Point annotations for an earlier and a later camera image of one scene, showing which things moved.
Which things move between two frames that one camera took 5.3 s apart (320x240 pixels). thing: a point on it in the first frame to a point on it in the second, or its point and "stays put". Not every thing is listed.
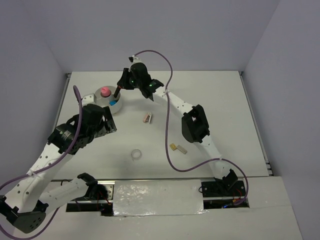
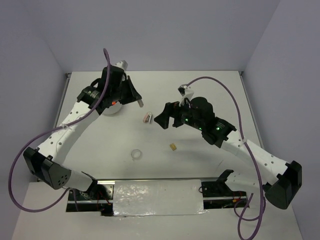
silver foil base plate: [168, 197] stays put
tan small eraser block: [173, 146] stays put
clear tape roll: [136, 154] stays put
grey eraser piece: [181, 149] to [140, 103]
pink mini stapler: [147, 117] stays put
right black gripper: [123, 82] to [171, 109]
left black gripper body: [106, 127] to [116, 92]
